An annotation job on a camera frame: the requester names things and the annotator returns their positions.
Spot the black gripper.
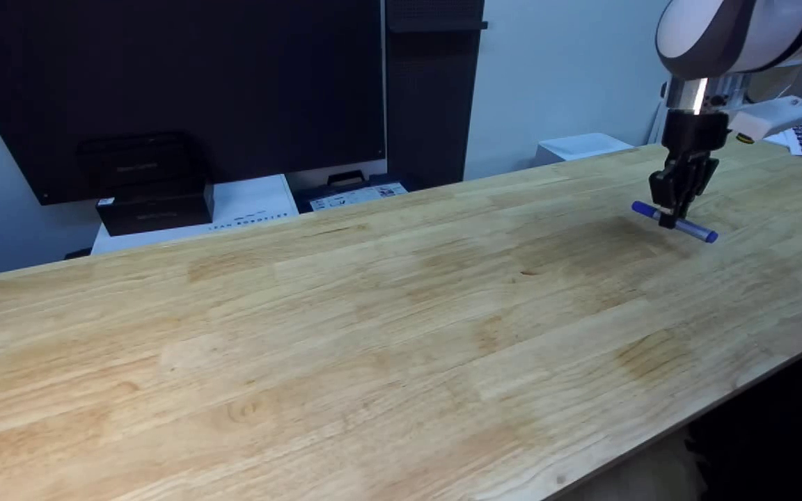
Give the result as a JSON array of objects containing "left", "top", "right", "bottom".
[{"left": 649, "top": 109, "right": 731, "bottom": 230}]

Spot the blue marker pen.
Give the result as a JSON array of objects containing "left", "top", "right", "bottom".
[{"left": 628, "top": 198, "right": 720, "bottom": 248}]

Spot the small white box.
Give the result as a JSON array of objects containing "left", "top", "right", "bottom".
[{"left": 532, "top": 130, "right": 636, "bottom": 169}]

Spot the dark vertical cabinet panel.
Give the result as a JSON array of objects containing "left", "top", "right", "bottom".
[{"left": 383, "top": 0, "right": 487, "bottom": 191}]

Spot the white flat box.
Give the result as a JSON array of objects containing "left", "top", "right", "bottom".
[{"left": 89, "top": 172, "right": 302, "bottom": 255}]

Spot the large black screen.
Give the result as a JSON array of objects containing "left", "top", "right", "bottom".
[{"left": 0, "top": 0, "right": 390, "bottom": 208}]

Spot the black rectangular box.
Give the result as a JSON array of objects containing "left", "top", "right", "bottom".
[{"left": 75, "top": 130, "right": 214, "bottom": 237}]

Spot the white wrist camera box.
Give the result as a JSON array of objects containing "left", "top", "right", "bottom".
[{"left": 727, "top": 91, "right": 802, "bottom": 144}]

